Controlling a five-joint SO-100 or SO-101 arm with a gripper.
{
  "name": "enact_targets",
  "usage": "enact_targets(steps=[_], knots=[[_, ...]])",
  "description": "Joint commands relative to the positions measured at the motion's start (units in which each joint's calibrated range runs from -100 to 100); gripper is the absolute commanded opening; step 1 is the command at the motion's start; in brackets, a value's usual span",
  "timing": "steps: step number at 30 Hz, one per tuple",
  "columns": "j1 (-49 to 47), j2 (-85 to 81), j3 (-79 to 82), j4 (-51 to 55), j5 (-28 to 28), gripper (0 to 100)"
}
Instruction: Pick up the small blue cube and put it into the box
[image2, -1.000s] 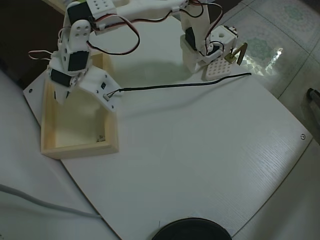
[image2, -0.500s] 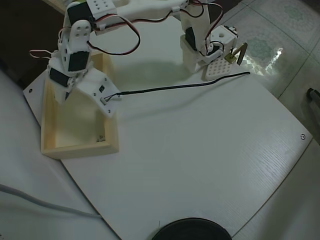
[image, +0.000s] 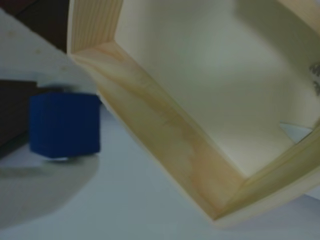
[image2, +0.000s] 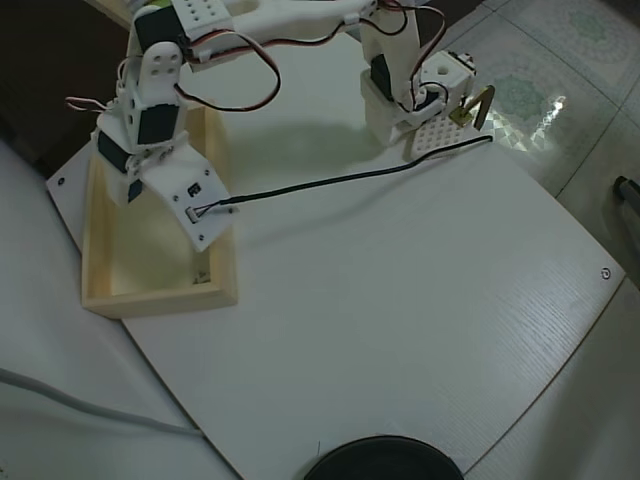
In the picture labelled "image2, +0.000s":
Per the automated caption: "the light wooden plank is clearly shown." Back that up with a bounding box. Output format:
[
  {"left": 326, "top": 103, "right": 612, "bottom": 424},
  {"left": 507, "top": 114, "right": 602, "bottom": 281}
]
[{"left": 84, "top": 0, "right": 136, "bottom": 29}]

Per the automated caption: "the black round object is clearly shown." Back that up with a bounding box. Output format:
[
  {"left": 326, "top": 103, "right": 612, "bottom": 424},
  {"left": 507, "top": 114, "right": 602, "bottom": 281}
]
[{"left": 302, "top": 434, "right": 466, "bottom": 480}]

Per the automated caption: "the red white wrist servo cable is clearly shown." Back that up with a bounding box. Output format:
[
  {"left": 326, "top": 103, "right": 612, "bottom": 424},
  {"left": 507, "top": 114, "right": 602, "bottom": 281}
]
[{"left": 173, "top": 28, "right": 282, "bottom": 112}]

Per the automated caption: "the red white shoulder servo cable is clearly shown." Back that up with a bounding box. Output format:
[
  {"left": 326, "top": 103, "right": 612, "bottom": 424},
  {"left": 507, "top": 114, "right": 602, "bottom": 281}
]
[{"left": 374, "top": 0, "right": 449, "bottom": 101}]

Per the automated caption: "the black camera cable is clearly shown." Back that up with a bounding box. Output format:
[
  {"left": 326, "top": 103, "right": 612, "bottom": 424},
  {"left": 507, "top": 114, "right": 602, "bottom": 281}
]
[{"left": 185, "top": 134, "right": 496, "bottom": 217}]

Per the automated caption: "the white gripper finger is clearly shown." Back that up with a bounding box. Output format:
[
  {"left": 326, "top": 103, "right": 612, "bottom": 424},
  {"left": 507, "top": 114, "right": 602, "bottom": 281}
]
[{"left": 106, "top": 168, "right": 147, "bottom": 208}]

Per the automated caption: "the light wooden box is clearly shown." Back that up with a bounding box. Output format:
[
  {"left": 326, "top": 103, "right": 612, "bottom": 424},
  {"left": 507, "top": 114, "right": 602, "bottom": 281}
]
[{"left": 80, "top": 104, "right": 240, "bottom": 321}]

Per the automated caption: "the black stand leg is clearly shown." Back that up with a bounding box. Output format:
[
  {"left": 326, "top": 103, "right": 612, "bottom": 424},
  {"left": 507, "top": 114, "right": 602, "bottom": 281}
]
[{"left": 613, "top": 174, "right": 640, "bottom": 221}]

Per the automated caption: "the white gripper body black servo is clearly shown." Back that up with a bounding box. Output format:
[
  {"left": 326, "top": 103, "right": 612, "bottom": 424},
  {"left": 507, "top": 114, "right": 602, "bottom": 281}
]
[{"left": 92, "top": 130, "right": 195, "bottom": 187}]

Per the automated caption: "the brass and wood clamp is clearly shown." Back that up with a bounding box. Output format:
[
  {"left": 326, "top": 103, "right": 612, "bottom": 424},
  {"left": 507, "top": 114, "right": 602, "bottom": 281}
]
[{"left": 449, "top": 85, "right": 496, "bottom": 132}]

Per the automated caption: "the red white gripper servo cable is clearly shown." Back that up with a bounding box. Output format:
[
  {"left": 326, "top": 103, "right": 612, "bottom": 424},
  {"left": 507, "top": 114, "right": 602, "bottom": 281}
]
[{"left": 66, "top": 94, "right": 122, "bottom": 116}]

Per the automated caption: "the white wrist camera mount plate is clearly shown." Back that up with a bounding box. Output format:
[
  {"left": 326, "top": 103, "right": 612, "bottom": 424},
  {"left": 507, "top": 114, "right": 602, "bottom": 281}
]
[{"left": 142, "top": 144, "right": 237, "bottom": 253}]

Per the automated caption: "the grey cable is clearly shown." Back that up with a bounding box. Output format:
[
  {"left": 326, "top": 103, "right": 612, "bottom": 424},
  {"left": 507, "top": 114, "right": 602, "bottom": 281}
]
[{"left": 0, "top": 367, "right": 206, "bottom": 439}]

